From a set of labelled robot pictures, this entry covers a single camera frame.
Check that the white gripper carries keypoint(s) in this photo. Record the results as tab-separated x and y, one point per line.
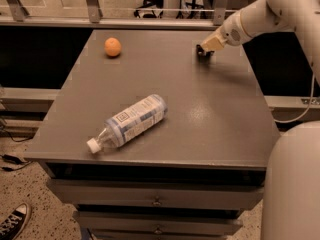
230	32

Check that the black rxbar chocolate wrapper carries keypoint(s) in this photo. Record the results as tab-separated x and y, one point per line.
202	54

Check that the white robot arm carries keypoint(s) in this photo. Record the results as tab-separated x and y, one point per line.
291	202

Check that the black office chair base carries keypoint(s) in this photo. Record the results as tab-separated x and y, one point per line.
152	9

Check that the orange fruit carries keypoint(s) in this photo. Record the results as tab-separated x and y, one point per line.
112	47

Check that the clear plastic water bottle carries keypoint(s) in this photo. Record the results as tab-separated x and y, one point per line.
129	123

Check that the grey drawer cabinet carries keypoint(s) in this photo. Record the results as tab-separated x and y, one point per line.
187	178

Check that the black canvas sneaker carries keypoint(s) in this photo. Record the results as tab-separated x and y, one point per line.
14	224

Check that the metal railing frame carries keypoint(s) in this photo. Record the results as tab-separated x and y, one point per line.
112	14

